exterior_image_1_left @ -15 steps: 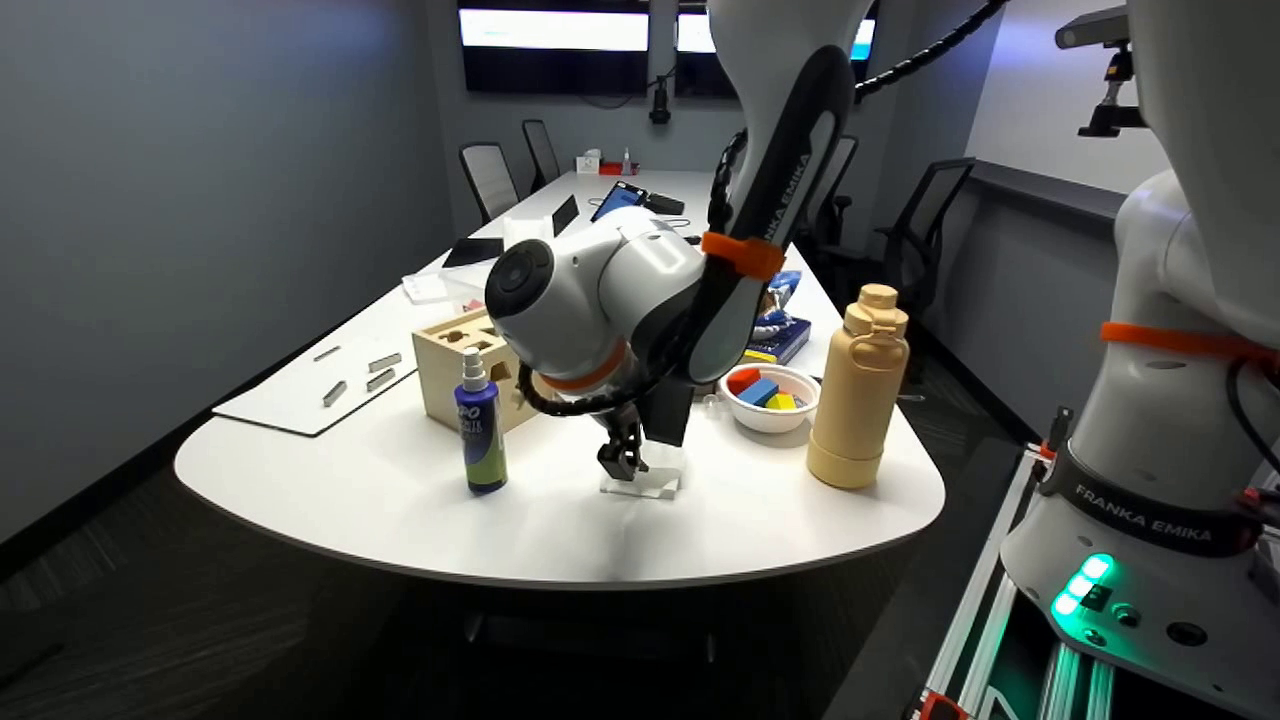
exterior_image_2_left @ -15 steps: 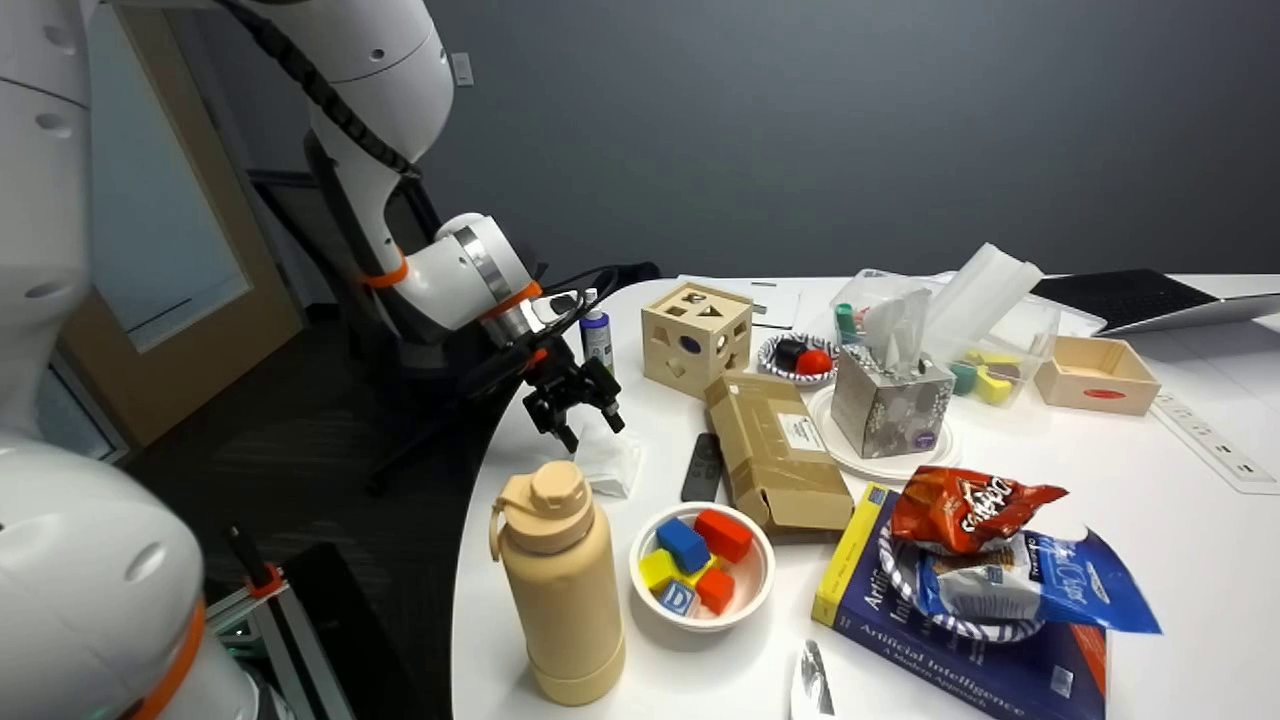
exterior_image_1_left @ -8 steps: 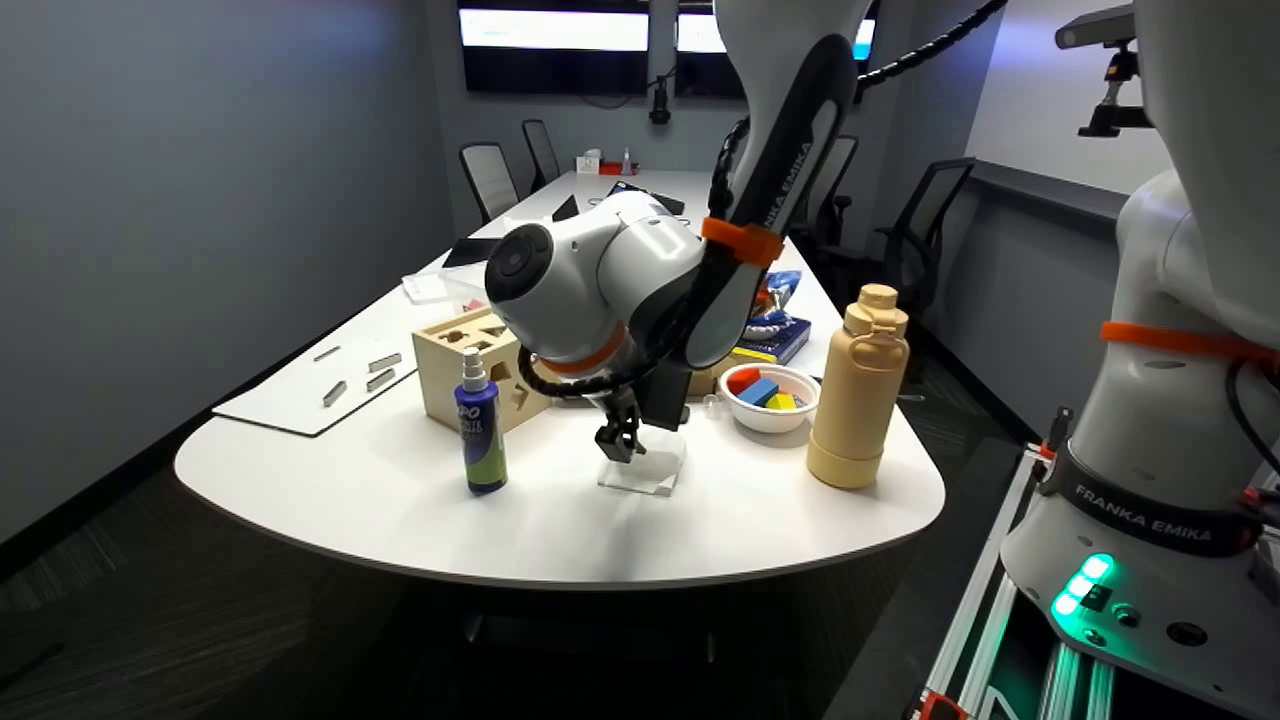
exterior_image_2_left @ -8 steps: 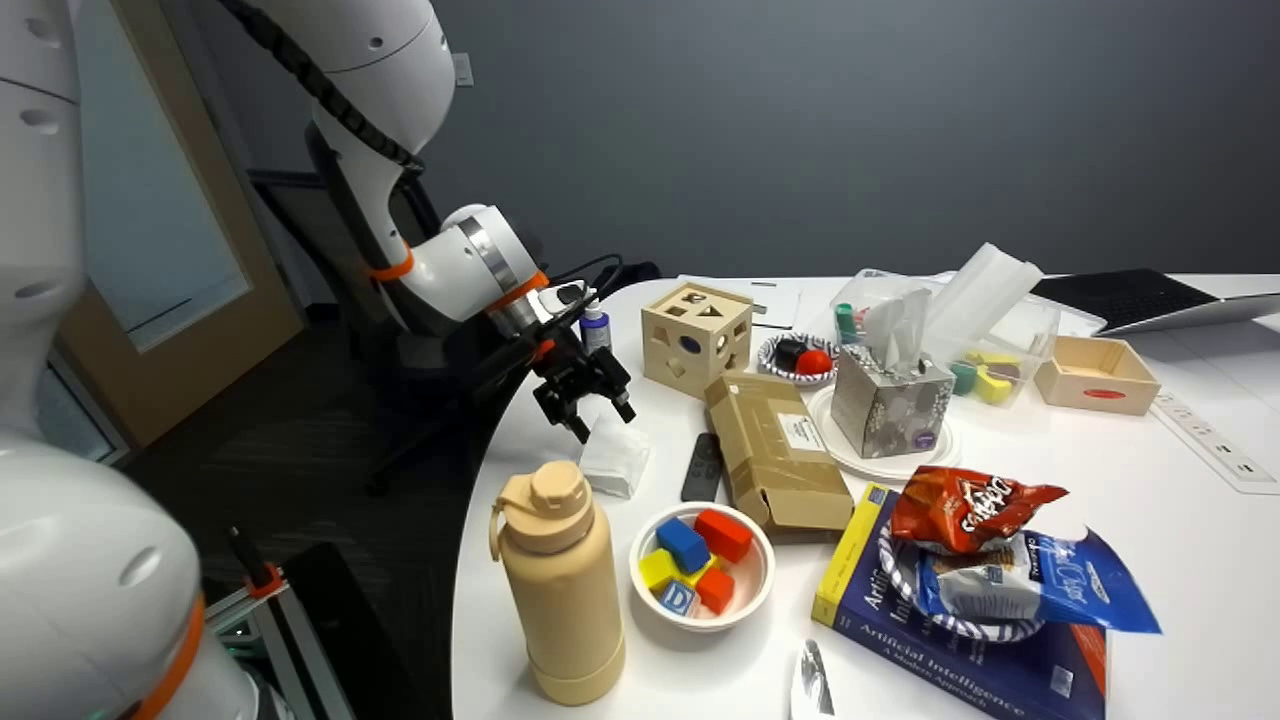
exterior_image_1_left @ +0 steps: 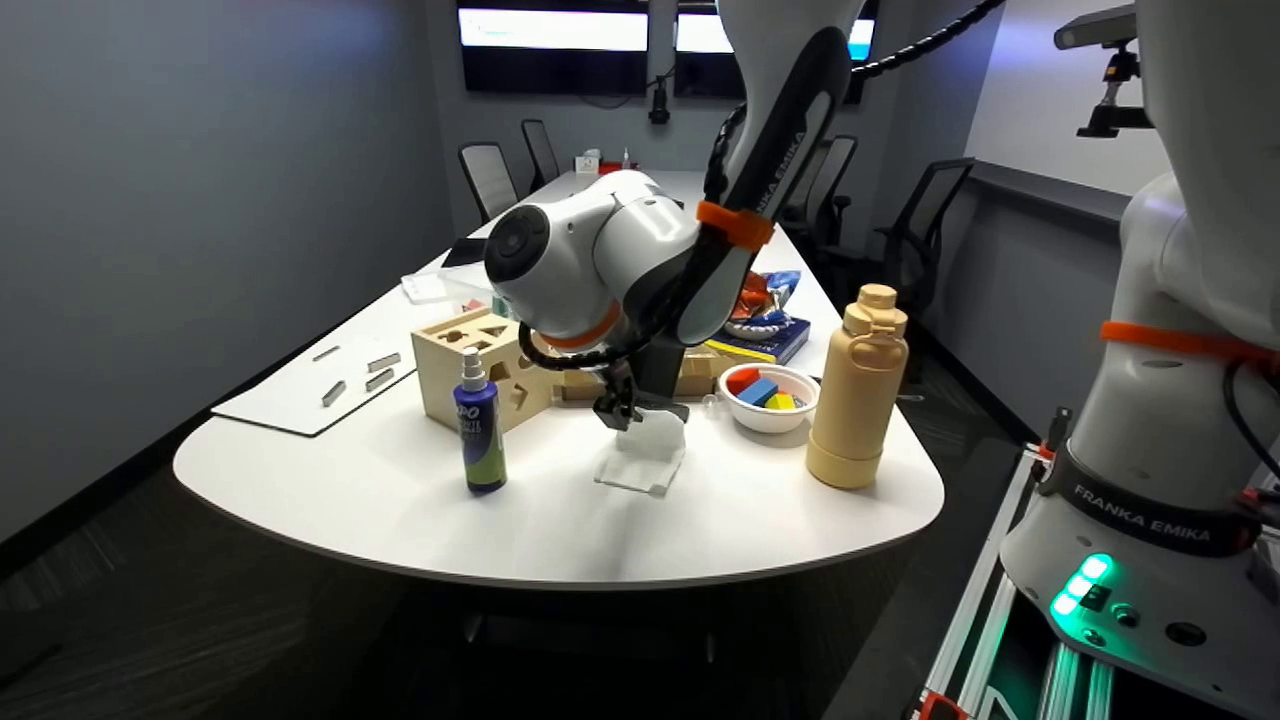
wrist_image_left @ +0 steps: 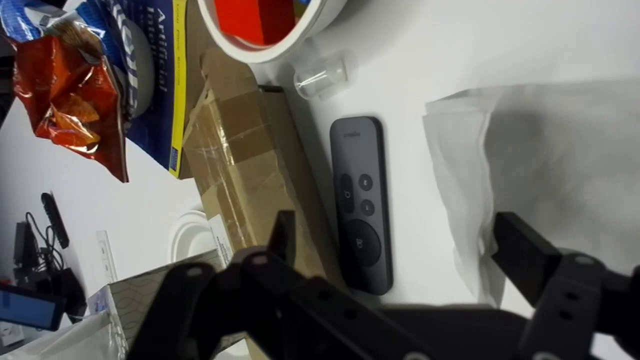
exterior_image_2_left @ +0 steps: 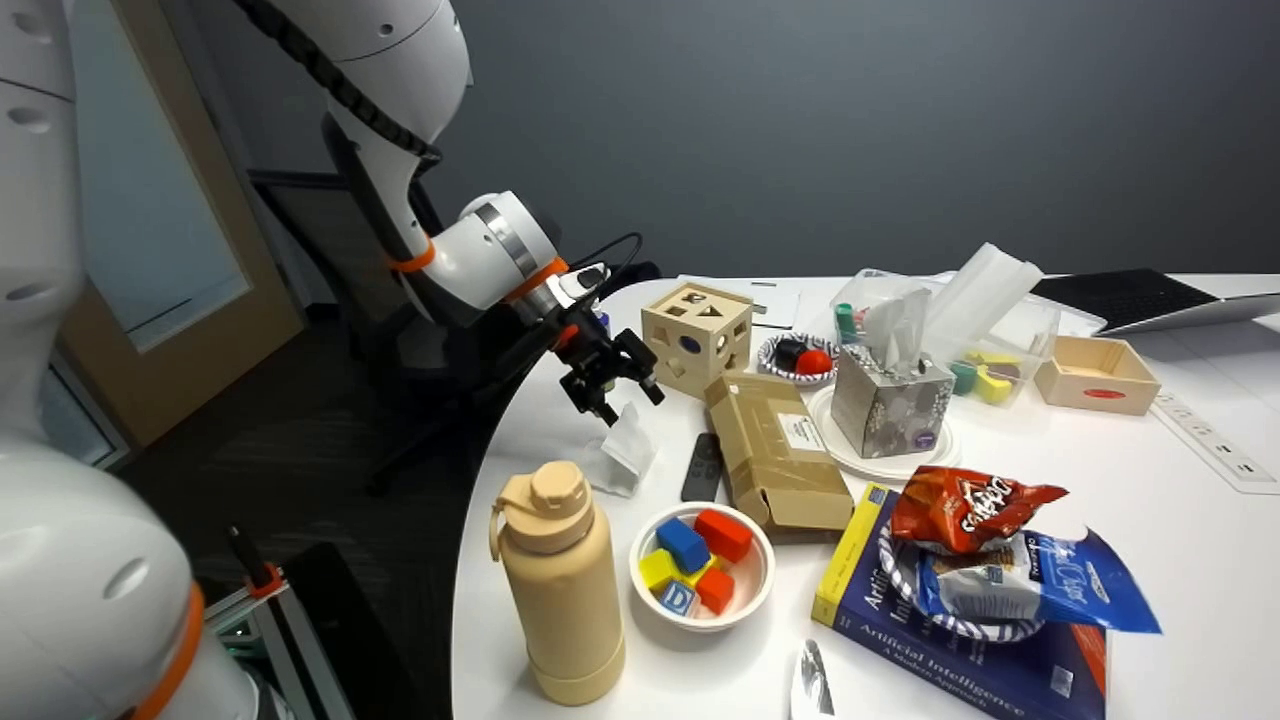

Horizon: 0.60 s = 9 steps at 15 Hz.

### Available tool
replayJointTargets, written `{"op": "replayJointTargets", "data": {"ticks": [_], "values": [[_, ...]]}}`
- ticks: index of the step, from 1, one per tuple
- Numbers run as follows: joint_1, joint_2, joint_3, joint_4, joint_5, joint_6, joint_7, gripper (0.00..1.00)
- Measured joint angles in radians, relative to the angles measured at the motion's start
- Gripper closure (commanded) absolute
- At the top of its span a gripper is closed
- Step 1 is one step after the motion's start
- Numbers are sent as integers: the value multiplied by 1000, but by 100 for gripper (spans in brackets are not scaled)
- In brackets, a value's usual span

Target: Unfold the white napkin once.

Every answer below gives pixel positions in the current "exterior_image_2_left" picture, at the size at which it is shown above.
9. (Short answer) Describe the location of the small red toy block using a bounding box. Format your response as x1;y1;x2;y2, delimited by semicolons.
691;563;739;615

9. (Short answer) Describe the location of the wooden shape sorter cube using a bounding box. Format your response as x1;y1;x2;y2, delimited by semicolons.
636;282;756;400

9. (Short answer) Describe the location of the wooden tray box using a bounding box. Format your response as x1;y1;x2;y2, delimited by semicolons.
1031;332;1164;421

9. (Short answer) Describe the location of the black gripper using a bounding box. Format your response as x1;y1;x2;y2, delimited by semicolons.
550;301;669;431

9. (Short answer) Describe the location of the white round bowl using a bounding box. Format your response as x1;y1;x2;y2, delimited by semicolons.
628;502;779;631

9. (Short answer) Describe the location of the clear plastic bag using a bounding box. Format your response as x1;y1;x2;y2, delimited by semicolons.
919;240;1048;364

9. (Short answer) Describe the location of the clear plastic container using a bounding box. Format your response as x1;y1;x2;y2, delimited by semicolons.
952;298;1065;408

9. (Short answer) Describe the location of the brown cardboard box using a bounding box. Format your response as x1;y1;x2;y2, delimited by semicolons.
700;370;860;538

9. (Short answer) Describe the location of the large red toy block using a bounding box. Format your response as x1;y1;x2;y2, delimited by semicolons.
691;507;756;563

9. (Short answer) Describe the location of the blue white rope toy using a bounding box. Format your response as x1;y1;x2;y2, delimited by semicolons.
872;515;1057;650

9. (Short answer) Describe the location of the black camera on tripod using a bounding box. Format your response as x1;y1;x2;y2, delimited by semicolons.
246;118;565;497

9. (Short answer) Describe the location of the silver snack packet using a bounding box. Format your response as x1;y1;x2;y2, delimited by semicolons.
932;558;1045;624

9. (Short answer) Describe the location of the black flat tablet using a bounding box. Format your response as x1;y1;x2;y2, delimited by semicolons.
1031;270;1280;338

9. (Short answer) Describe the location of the yellow tape roll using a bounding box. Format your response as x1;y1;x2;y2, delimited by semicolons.
973;359;1021;408

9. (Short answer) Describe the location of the blue toy block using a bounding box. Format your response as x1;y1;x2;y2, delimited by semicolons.
658;515;714;576

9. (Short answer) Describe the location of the patterned tissue box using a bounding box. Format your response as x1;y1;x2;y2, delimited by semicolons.
829;283;955;463

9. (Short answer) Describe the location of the yellow toy block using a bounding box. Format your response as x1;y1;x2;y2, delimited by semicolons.
636;546;685;595

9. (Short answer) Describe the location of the small patterned dish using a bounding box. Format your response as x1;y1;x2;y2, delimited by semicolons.
756;332;841;393

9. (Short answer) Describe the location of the blue letter block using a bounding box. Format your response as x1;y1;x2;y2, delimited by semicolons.
658;576;700;620

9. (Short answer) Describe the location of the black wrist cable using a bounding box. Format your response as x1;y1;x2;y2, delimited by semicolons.
557;230;654;305

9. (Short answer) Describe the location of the white ruler strip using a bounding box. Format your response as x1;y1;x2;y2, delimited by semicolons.
1151;393;1280;497

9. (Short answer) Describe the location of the tan insulated water bottle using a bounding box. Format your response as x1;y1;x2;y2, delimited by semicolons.
486;460;628;709

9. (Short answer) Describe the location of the white flat plate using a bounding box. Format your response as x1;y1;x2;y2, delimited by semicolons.
807;393;959;487

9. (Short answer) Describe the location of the wooden door with window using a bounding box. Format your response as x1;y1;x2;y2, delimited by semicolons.
55;0;310;451

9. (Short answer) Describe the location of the red Doritos chip bag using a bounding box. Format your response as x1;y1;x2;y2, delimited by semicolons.
887;463;1073;561

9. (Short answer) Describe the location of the blue snack bag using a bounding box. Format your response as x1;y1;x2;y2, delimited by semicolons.
1026;523;1164;635

